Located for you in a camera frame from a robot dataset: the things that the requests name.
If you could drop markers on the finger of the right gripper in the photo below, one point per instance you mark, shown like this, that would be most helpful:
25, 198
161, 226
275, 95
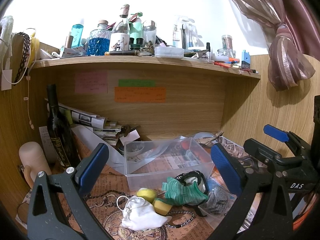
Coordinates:
296, 144

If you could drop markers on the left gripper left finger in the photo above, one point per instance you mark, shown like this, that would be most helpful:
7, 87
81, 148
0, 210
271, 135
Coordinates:
57, 208

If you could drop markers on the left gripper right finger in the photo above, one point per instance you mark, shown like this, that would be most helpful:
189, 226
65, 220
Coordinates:
273, 218

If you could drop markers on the black strap headband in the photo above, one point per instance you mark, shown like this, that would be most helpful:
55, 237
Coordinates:
187, 179

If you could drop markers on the white cloth pouch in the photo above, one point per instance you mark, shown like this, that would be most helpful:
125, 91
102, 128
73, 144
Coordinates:
139, 214

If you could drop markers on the green knitted cloth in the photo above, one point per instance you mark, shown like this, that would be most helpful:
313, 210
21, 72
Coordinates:
176, 194

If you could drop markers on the yellow soft ball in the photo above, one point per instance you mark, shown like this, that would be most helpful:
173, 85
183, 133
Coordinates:
148, 194

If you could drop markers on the yellow green sponge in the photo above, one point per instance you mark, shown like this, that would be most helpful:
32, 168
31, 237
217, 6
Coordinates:
161, 207

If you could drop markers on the beige ceramic mug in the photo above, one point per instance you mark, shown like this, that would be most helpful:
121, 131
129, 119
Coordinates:
33, 161

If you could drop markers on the dark wine bottle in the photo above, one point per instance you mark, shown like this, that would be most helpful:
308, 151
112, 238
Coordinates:
60, 132

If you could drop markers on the stack of newspapers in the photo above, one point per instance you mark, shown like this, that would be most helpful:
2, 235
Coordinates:
102, 127

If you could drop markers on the clear plastic storage box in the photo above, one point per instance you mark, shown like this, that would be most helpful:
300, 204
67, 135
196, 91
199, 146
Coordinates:
148, 164

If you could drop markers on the white cardboard piece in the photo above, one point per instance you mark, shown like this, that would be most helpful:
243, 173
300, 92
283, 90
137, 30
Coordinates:
131, 136

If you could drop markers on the pink striped curtain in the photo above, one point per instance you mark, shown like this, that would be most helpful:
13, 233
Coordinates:
291, 32

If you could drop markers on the pink sticky note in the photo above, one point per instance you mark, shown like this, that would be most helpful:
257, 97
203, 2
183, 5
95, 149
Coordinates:
91, 82

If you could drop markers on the orange sticky note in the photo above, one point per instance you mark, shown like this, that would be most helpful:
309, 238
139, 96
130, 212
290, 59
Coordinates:
140, 94

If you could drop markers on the green sticky note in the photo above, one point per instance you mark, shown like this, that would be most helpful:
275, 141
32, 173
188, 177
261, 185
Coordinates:
136, 83

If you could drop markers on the clear plastic case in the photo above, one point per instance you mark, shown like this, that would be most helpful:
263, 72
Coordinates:
169, 52

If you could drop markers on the wooden shelf board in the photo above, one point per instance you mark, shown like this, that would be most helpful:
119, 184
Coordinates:
143, 63

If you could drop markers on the blue liquid glass bottle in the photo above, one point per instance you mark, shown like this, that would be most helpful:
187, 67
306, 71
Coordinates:
99, 40

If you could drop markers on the clear bottle with cork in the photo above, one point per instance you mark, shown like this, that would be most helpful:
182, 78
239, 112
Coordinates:
120, 36

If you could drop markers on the mint green bottle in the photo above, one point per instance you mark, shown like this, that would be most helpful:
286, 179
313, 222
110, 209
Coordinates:
136, 31

